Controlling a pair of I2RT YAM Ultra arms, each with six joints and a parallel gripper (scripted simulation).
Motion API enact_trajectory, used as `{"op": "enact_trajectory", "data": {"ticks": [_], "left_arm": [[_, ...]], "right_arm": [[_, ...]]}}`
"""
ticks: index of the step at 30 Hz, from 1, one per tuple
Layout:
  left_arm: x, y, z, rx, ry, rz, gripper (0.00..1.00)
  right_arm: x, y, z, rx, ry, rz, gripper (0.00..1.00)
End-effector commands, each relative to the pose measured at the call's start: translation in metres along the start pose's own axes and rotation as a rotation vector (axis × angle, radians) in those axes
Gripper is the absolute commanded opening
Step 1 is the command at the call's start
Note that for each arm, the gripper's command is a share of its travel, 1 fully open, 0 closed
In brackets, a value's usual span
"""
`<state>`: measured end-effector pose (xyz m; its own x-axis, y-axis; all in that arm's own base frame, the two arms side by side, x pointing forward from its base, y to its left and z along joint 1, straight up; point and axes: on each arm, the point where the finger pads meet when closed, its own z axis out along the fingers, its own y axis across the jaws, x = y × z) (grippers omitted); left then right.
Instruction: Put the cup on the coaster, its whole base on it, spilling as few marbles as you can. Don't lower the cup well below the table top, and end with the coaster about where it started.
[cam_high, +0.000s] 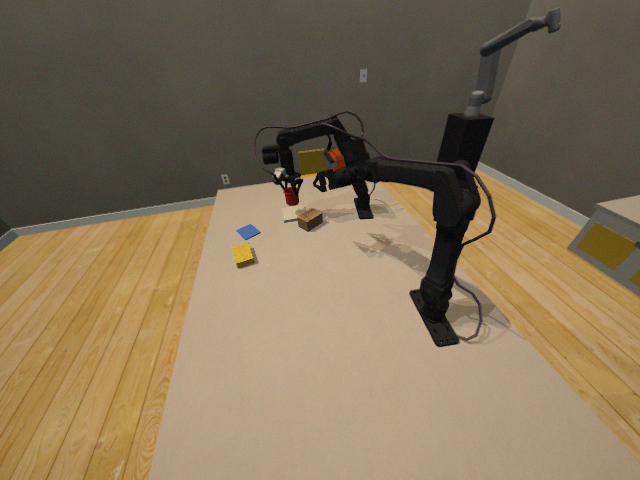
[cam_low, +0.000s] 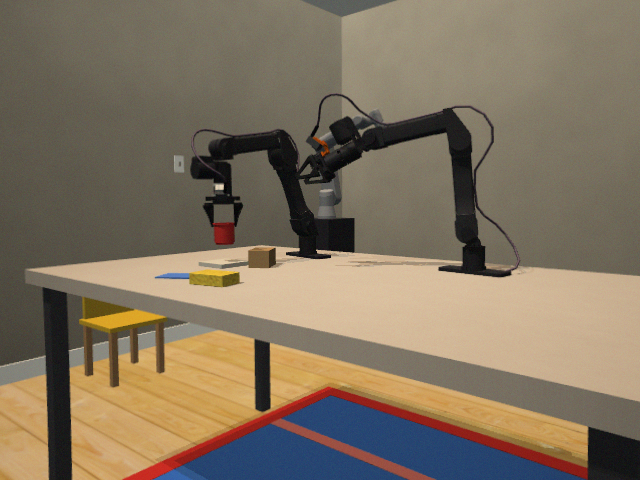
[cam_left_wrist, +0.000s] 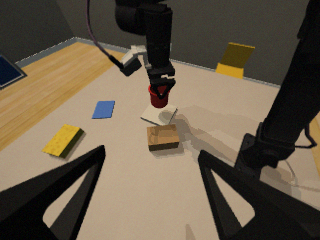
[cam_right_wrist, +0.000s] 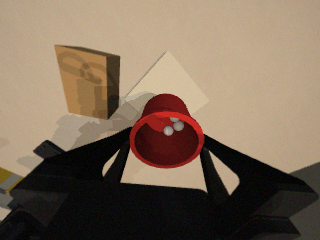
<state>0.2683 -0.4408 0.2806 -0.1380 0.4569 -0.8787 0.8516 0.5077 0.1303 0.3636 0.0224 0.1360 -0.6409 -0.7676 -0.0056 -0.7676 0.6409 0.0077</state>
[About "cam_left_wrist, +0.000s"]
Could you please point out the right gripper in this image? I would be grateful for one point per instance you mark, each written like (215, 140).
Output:
(157, 63)

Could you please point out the beige flat square mat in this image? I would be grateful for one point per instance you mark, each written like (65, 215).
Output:
(159, 116)

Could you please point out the tan cardboard box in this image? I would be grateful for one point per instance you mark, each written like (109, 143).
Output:
(162, 137)

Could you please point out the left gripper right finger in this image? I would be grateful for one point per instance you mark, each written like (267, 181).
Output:
(278, 216)

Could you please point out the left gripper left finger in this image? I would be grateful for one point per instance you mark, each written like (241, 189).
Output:
(22, 206)

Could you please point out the yellow sponge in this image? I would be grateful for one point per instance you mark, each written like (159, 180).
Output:
(64, 140)

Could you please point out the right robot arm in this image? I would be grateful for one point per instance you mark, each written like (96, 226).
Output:
(298, 98)

